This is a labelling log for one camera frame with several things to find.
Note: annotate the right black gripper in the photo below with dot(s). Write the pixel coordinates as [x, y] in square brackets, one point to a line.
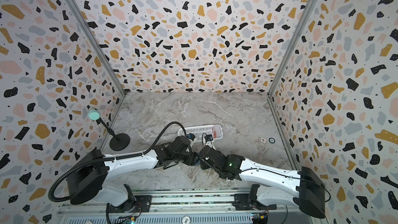
[202, 157]

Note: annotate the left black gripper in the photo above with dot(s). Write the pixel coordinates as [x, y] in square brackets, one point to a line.
[194, 159]

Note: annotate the white plastic basket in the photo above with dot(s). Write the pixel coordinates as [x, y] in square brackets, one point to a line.
[199, 131]

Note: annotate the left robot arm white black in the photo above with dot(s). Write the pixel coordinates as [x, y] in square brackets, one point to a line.
[91, 178]

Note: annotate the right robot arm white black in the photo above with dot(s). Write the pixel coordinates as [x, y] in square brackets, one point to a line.
[270, 185]

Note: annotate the stack of red-circle cards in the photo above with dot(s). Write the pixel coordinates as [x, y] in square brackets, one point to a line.
[217, 132]

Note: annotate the black stand with green ball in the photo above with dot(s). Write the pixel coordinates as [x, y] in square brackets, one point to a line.
[119, 141]

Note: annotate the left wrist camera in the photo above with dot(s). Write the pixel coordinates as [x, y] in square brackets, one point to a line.
[191, 136]

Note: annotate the aluminium rail base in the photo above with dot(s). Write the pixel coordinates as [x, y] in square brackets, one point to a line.
[204, 206]

